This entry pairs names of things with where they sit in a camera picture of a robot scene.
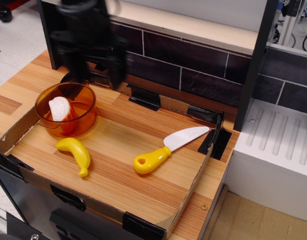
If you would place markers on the black shelf post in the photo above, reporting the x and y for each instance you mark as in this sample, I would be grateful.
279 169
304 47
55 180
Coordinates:
256 63

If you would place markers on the yellow handled toy knife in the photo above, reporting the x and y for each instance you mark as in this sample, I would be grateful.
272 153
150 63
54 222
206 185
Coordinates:
147 162

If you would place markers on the cardboard fence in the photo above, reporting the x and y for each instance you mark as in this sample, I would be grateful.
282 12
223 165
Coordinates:
113 201

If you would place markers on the wooden shelf board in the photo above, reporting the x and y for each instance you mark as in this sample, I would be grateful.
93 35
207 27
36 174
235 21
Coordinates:
184 27

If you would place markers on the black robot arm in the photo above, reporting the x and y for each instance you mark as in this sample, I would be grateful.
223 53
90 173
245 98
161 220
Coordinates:
89 14

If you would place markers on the white toy sink drainboard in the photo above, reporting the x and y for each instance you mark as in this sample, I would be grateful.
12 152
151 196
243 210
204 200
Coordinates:
269 162

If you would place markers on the black office chair wheel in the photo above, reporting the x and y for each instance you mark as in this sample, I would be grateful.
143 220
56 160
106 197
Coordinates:
5 14

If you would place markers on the yellow toy banana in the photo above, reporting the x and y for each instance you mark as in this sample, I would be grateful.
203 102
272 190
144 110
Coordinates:
79 152

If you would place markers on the orange transparent pot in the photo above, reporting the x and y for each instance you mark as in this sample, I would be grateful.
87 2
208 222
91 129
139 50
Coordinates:
83 99

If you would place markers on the salmon sushi toy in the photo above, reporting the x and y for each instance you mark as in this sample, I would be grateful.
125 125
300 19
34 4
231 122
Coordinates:
63 111

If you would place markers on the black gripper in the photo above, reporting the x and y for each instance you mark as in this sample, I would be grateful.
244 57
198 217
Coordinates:
76 47

